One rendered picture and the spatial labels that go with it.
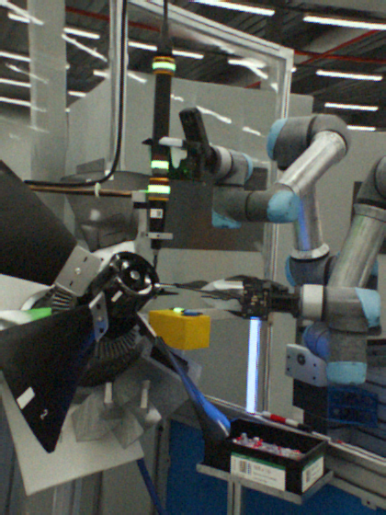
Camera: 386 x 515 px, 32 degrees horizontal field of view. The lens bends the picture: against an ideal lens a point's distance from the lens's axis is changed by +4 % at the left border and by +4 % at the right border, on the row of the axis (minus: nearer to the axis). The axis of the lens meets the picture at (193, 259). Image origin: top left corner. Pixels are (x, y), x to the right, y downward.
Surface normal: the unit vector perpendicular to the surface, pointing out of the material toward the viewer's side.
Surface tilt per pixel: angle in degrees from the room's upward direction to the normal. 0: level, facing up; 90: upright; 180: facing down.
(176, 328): 90
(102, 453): 50
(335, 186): 90
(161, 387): 125
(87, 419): 84
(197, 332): 90
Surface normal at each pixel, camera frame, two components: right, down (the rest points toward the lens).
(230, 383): 0.70, 0.07
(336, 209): 0.37, 0.07
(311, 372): -0.83, -0.02
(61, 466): 0.57, -0.59
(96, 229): -0.23, -0.59
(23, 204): 0.36, -0.16
